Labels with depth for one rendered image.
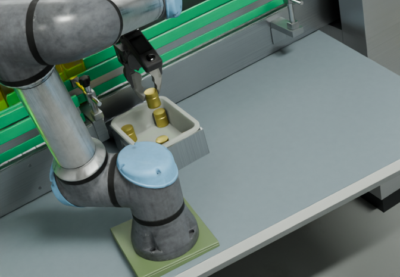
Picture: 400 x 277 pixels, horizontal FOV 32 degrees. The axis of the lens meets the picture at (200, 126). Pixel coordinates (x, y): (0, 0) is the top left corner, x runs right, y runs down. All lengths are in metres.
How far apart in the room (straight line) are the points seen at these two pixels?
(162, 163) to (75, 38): 0.38
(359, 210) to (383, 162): 1.00
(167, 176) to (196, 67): 0.67
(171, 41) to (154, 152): 0.61
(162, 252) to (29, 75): 0.50
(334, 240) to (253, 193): 0.96
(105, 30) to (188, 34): 0.84
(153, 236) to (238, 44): 0.79
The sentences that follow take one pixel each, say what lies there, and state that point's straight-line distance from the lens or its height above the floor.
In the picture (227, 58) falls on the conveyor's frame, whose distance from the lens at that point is 2.07.
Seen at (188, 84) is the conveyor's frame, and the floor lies 0.79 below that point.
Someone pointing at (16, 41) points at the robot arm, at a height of 1.36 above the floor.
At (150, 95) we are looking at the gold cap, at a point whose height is 0.93.
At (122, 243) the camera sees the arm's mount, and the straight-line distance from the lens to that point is 1.59.
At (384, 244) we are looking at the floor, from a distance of 2.54.
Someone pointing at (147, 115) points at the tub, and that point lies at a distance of 1.92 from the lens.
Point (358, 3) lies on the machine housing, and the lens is 2.13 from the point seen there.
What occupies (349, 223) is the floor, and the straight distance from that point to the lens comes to 2.62.
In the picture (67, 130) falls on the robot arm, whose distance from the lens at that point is 1.35.
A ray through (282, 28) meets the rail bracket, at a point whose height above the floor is 0.86.
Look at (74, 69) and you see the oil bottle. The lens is 1.89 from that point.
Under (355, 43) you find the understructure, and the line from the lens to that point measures 2.22.
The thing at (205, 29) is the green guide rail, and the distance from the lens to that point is 2.03.
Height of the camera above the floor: 1.81
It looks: 34 degrees down
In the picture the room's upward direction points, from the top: 15 degrees counter-clockwise
